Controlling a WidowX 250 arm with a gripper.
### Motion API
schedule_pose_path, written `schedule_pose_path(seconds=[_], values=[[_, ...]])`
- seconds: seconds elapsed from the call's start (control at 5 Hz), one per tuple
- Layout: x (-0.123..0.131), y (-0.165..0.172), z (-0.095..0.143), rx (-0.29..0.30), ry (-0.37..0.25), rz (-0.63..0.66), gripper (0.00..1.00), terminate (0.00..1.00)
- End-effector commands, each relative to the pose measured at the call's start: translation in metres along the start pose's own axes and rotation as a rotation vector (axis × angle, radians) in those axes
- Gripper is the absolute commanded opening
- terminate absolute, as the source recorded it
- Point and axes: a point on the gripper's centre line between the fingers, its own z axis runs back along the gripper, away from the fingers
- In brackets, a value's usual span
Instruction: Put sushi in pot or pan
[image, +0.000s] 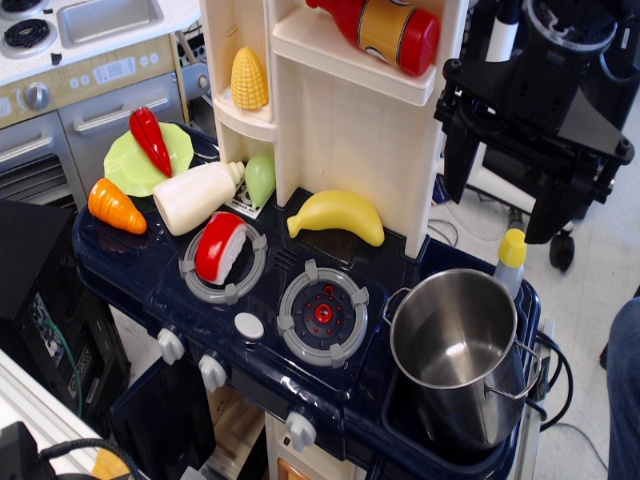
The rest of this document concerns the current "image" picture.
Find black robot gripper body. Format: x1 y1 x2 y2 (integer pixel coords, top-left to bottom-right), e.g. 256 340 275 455
435 1 632 203

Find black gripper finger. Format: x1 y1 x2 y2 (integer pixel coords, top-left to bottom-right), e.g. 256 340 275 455
525 167 596 244
444 121 480 203

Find red white toy sushi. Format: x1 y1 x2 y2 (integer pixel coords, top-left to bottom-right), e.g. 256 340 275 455
195 211 248 285

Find stainless steel pot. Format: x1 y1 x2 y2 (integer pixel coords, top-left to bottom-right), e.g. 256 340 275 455
385 269 542 453

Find yellow capped clear bottle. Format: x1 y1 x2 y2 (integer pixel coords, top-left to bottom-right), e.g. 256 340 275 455
493 228 527 300

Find cream toy kitchen shelf tower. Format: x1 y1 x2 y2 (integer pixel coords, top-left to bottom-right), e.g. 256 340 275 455
200 1 468 258

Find red toy ketchup bottle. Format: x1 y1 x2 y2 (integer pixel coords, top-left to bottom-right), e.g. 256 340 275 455
306 0 441 77

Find yellow toy banana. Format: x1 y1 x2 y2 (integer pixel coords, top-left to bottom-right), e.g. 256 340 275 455
287 190 385 247

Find blue jeans leg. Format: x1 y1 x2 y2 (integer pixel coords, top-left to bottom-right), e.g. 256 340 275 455
606 297 639 479

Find light green toy pear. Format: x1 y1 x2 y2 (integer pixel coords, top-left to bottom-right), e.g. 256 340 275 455
245 155 276 209

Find grey right toy burner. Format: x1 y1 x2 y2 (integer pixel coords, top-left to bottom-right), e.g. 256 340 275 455
276 259 369 369

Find grey toy burner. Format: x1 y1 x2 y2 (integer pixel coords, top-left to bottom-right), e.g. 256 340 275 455
276 259 369 369
178 225 268 306

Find yellow toy corn cob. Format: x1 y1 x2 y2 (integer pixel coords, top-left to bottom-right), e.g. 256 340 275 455
230 47 269 110

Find navy blue toy kitchen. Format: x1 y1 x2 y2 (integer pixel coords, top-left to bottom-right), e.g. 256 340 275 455
71 121 543 480

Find grey left toy burner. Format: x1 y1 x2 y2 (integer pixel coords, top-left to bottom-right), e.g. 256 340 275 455
178 225 268 306

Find grey round stove button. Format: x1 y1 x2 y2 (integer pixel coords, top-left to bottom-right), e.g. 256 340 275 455
234 312 265 340

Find white toy mayonnaise bottle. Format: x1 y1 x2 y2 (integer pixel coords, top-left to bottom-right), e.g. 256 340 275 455
152 162 245 236

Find red toy chili pepper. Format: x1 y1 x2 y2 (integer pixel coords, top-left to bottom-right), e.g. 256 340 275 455
128 107 173 178

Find grey right stove knob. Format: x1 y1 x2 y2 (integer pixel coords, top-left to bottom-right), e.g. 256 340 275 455
285 411 317 452

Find grey stove knob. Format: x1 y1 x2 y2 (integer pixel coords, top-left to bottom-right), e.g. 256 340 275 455
157 328 185 365
198 355 228 393
285 411 317 452

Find grey middle stove knob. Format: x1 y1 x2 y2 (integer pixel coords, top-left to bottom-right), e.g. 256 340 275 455
198 355 228 393

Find light green toy plate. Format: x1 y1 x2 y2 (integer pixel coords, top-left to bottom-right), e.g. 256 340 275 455
103 122 194 197

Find grey left stove knob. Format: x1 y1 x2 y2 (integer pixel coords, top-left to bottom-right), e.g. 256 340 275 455
157 328 185 365

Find orange toy carrot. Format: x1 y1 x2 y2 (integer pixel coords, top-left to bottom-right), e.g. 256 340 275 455
88 178 147 235

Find black box left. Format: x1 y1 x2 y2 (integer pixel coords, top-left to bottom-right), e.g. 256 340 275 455
1 201 130 437

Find black cable right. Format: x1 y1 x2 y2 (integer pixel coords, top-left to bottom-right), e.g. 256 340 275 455
524 330 575 433

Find black cable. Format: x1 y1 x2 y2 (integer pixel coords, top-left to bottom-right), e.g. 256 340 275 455
524 330 575 433
37 438 146 480

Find green cable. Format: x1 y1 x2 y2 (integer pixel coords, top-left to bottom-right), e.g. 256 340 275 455
42 317 84 419

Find black cable lower left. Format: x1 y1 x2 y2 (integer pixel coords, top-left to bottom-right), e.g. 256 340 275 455
37 438 146 480

